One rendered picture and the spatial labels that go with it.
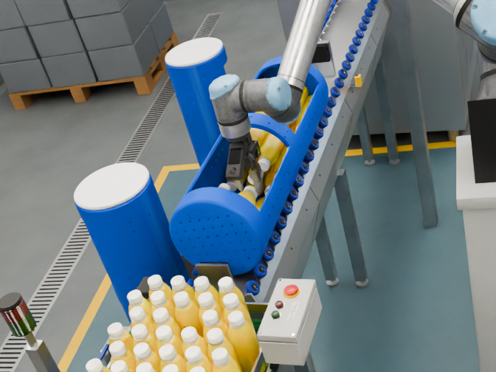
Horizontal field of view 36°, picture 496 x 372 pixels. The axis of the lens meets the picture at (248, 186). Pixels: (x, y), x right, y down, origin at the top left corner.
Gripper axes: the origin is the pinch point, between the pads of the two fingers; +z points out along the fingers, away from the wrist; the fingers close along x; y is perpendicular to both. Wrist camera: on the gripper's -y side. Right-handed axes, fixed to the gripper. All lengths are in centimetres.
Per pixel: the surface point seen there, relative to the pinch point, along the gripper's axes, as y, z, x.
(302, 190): 25.3, 18.6, -6.4
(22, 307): -64, -12, 38
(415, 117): 120, 49, -28
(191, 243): -20.6, 3.4, 12.6
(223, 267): -26.9, 6.7, 1.2
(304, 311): -48, 1, -29
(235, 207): -19.6, -8.9, -4.0
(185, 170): 175, 114, 126
